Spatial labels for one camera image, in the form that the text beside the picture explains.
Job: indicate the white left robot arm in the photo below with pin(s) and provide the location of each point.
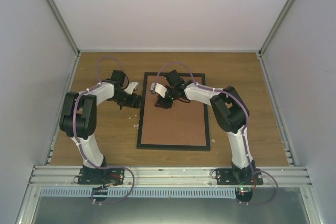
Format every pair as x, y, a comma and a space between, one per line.
79, 113

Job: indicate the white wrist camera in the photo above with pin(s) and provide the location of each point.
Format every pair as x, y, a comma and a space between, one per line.
132, 86
159, 89

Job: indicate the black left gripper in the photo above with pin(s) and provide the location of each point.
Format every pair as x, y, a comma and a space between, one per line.
133, 103

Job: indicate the aluminium mounting rail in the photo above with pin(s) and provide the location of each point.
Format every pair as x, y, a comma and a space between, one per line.
145, 176

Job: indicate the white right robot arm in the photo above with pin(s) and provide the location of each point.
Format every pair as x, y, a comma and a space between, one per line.
230, 112

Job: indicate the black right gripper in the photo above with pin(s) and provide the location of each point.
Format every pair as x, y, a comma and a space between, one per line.
164, 104

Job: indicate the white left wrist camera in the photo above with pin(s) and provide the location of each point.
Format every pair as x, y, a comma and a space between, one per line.
132, 86

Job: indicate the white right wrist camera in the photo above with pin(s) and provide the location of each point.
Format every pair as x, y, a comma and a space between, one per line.
159, 89

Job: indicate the black picture frame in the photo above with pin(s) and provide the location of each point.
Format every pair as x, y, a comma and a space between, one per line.
141, 145

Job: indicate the grey slotted cable duct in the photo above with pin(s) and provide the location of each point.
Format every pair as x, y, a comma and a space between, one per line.
119, 192

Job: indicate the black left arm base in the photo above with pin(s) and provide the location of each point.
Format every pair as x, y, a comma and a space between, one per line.
103, 177

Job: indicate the brown backing board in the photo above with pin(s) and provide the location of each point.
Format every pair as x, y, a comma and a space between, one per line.
178, 124

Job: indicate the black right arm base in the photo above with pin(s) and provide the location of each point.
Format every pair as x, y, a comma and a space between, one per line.
232, 176

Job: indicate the aluminium enclosure frame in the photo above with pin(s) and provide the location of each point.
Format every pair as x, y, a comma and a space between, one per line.
296, 41

